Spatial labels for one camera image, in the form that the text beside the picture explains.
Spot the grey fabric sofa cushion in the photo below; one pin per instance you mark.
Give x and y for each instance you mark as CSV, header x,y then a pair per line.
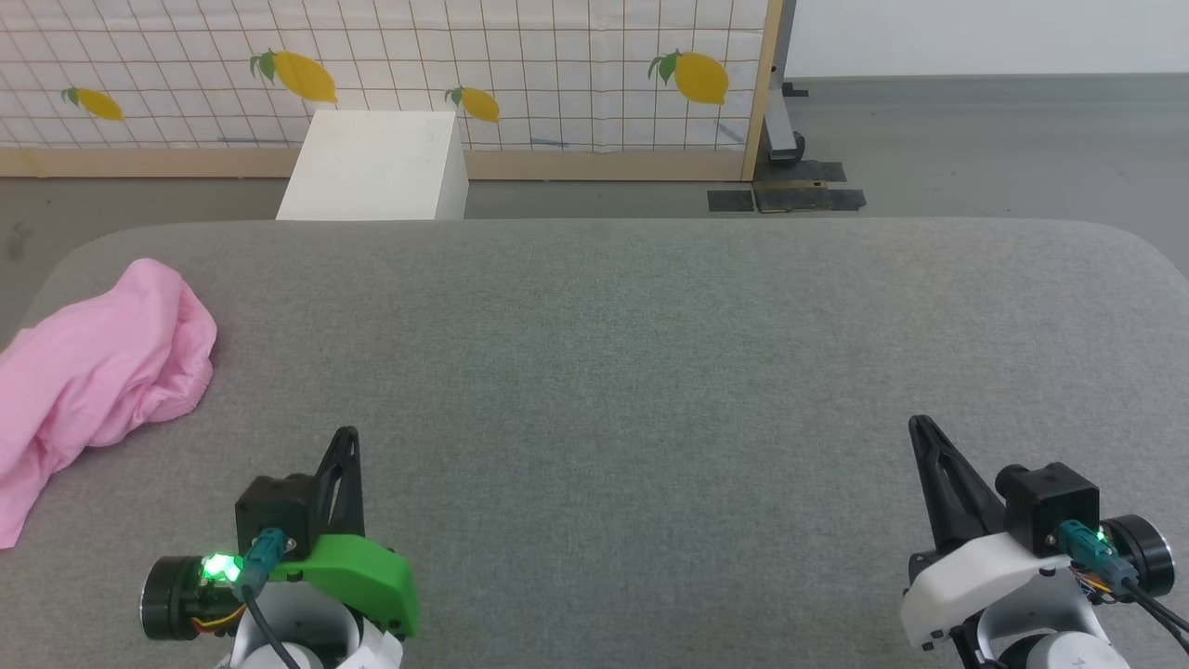
x,y
613,400

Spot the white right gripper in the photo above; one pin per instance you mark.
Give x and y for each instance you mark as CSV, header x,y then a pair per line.
x,y
975,581

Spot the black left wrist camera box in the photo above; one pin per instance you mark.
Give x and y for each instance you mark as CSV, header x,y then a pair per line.
x,y
277,511

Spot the lemon print partition screen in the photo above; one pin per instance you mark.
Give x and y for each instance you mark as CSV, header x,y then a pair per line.
x,y
557,56

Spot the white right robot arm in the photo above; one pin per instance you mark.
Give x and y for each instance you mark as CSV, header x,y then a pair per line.
x,y
1050,641

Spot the pink cloth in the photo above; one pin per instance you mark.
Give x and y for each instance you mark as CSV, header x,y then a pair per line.
x,y
93,372

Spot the black floor tape patch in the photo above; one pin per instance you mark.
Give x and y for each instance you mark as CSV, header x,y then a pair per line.
x,y
730,201
841,199
801,172

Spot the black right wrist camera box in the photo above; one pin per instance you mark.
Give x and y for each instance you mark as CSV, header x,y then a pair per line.
x,y
1050,506

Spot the white box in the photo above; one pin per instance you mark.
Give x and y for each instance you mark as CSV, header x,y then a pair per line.
x,y
376,167

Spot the grey metal stand with caster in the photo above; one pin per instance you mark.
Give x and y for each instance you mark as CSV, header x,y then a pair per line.
x,y
778,111

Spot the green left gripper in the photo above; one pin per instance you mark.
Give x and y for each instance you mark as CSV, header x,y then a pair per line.
x,y
358,571

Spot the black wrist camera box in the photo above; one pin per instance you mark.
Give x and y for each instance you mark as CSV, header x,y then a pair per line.
x,y
1050,506
277,511

